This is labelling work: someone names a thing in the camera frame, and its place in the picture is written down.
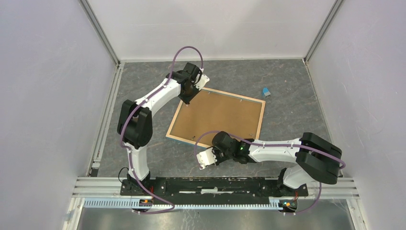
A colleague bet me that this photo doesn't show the blue picture frame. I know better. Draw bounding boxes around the blue picture frame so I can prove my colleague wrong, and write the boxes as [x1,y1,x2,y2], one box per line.
[166,88,266,148]

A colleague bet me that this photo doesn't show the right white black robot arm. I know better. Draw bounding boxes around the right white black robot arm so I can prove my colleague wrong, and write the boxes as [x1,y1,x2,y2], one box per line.
[200,131,346,196]

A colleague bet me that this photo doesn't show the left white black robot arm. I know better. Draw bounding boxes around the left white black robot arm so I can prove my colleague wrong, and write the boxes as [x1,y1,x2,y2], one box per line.
[117,62,210,195]

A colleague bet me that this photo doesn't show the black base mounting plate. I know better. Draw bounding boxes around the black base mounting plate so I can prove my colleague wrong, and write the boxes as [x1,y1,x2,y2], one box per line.
[120,177,309,206]

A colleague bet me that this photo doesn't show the small blue eraser block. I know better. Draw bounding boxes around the small blue eraser block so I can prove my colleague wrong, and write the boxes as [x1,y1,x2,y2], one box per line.
[262,87,271,98]

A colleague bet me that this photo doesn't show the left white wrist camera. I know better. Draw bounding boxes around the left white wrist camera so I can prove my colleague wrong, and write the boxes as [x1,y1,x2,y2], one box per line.
[193,69,210,91]

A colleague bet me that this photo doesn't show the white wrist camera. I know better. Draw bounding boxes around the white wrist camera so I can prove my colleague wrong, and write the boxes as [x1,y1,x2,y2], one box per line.
[196,148,217,170]
[193,69,210,91]

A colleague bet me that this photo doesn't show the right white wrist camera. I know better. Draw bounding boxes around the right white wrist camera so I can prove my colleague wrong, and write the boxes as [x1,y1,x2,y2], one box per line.
[196,148,217,170]

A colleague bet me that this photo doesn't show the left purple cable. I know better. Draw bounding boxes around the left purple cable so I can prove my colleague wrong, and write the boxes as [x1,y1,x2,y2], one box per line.
[119,46,204,215]

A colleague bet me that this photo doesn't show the purple cable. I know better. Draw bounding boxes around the purple cable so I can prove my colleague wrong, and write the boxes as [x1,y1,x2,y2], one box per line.
[193,130,346,217]
[119,46,204,215]

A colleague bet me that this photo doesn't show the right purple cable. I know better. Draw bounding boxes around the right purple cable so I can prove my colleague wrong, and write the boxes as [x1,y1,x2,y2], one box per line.
[193,130,346,217]

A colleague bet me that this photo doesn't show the light blue cable comb strip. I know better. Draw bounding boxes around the light blue cable comb strip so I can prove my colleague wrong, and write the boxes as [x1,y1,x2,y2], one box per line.
[83,198,282,211]

